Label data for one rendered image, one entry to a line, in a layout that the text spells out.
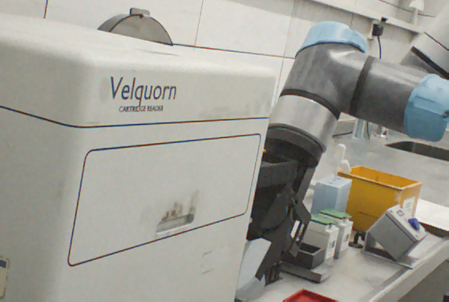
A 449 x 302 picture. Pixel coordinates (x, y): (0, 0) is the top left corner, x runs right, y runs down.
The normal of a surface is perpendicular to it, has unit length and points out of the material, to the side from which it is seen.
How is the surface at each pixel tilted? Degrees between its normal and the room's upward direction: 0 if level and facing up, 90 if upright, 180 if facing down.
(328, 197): 90
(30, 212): 90
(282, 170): 91
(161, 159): 90
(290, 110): 60
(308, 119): 65
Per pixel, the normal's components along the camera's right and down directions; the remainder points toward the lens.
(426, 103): -0.15, -0.11
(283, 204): -0.29, -0.47
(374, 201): -0.47, 0.02
